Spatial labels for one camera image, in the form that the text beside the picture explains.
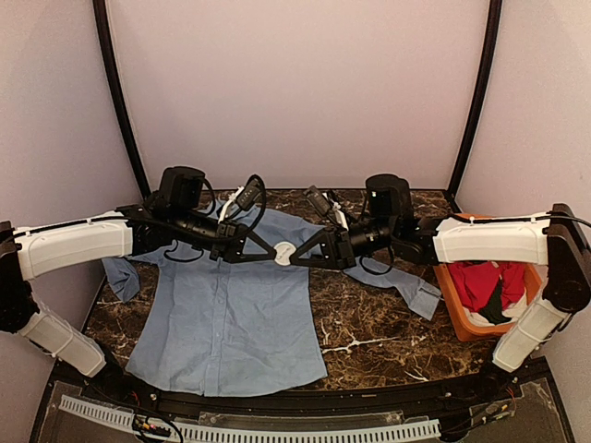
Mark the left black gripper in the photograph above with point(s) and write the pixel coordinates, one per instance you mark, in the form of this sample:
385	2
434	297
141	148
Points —
230	241

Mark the light blue shirt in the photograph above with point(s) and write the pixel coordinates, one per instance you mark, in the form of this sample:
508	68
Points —
227	330

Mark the red garment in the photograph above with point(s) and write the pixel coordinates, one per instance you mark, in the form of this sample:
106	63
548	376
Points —
478	282

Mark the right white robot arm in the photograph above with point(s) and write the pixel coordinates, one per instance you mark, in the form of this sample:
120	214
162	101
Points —
553	239

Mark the round iridescent brooch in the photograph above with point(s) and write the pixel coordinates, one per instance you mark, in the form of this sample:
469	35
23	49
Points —
283	252

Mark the black frame post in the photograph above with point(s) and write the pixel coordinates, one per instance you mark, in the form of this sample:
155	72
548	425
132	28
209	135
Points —
477	103
105	39

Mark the black front rail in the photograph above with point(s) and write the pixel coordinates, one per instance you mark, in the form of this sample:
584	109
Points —
454	400

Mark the orange plastic basin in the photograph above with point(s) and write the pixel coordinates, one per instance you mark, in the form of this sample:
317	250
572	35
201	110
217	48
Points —
465	328

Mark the right black frame post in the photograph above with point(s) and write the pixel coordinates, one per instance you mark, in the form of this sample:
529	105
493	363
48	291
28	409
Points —
477	103

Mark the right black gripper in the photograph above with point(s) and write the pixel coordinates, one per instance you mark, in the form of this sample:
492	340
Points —
336	245

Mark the left black frame post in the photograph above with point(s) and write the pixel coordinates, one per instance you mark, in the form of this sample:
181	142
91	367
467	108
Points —
105	39

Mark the white garment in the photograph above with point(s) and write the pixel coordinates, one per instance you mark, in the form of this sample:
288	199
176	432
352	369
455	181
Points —
513	312

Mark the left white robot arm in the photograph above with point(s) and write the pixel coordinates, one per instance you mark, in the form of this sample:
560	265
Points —
30	256

